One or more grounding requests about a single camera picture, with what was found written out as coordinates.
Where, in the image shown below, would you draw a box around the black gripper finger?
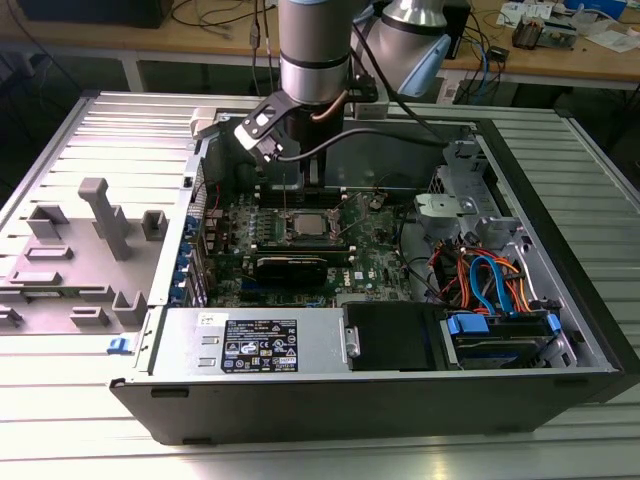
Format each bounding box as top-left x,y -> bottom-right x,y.
303,147 -> 330,195

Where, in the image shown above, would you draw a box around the black RAM slot bank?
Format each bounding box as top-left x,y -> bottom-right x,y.
252,241 -> 357,267
254,185 -> 349,210

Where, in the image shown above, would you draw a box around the CPU socket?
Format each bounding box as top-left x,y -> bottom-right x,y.
285,207 -> 344,246

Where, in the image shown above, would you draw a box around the CPU cooler heatsink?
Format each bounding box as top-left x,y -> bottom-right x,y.
512,13 -> 545,50

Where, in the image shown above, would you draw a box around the green Dell motherboard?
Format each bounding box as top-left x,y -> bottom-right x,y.
202,187 -> 426,309

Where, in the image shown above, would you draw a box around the black graphics card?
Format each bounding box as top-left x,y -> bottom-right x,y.
253,254 -> 330,290

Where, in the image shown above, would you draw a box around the silver drive cage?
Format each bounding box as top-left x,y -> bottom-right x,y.
413,138 -> 532,264

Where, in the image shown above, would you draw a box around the white labelled box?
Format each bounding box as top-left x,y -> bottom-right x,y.
438,74 -> 462,104

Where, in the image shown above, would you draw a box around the black tower box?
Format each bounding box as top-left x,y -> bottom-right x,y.
443,0 -> 472,60

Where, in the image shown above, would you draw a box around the silver power supply unit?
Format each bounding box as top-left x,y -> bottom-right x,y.
147,305 -> 347,377

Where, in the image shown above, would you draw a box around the white printed leaflet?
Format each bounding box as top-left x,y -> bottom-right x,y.
497,1 -> 566,27

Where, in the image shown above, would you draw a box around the wooden desk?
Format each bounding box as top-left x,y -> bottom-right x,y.
0,0 -> 640,91

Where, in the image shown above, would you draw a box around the black open PC case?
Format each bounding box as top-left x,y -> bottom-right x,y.
108,102 -> 640,447

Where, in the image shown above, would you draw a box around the hard disk in blue carrier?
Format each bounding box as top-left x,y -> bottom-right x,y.
439,309 -> 562,372

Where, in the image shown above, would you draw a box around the green circuit board device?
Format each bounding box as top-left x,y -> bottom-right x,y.
542,18 -> 581,50

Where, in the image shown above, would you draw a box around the black equipment box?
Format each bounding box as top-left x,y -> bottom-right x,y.
19,0 -> 174,30

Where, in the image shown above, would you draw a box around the grey parts rack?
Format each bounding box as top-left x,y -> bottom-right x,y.
0,176 -> 170,337

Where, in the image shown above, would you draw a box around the white paper sheet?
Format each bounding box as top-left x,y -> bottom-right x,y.
585,29 -> 640,54

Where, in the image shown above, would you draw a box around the copper coloured cable loop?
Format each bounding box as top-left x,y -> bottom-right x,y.
308,91 -> 348,123

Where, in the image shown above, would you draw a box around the wrist camera with black bracket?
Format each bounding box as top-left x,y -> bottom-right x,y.
349,73 -> 390,121
232,92 -> 287,165

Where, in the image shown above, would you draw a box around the black camera cable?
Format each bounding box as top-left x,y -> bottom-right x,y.
274,19 -> 454,164

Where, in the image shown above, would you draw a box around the black power wire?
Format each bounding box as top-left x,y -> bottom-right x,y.
397,207 -> 444,307

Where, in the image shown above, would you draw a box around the red yellow power wires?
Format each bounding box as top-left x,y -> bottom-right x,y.
429,241 -> 469,304

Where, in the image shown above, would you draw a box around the silver bay handle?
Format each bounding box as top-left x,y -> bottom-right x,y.
341,323 -> 362,358

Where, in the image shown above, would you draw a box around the blue network cable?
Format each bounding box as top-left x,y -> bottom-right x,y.
477,39 -> 496,96

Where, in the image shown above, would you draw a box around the blue flat wire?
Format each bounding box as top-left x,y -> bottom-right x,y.
468,254 -> 519,320

